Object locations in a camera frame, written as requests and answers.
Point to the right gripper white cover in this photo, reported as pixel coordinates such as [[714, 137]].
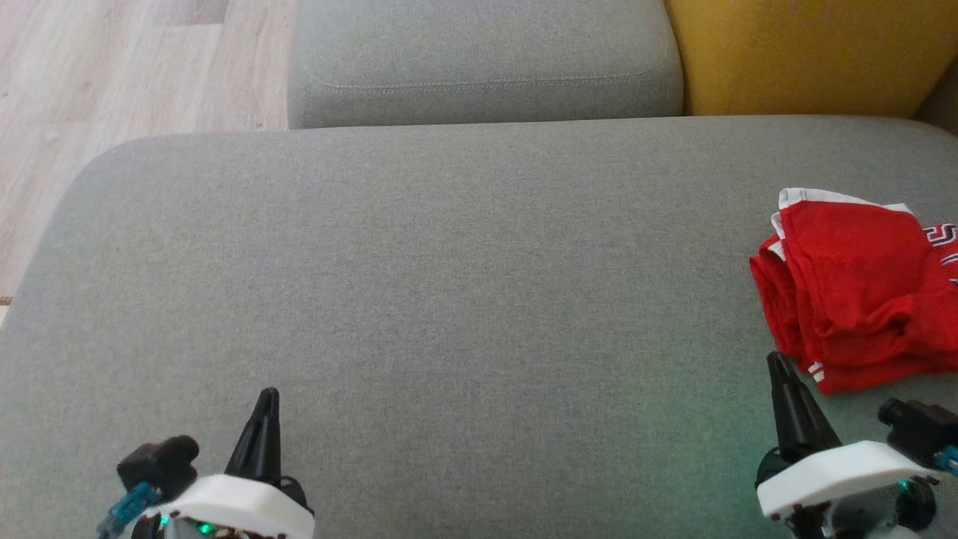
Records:
[[838, 471]]

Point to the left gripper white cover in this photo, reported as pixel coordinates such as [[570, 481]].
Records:
[[239, 505]]

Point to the red shorts white waistband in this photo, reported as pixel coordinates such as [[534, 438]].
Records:
[[853, 254]]

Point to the red lettered basketball jersey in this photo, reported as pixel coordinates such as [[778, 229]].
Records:
[[944, 238]]

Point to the large grey sofa seat cushion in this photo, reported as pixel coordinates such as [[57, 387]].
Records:
[[449, 299]]

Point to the cream floor rug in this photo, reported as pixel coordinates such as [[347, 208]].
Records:
[[3, 314]]

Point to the large yellow sofa back cushion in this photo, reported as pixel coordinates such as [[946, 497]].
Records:
[[808, 52]]

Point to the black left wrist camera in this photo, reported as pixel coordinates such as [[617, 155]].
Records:
[[161, 460]]

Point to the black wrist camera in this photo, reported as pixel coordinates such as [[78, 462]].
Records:
[[917, 427], [161, 460]]

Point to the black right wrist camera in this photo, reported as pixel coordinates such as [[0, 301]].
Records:
[[917, 427]]

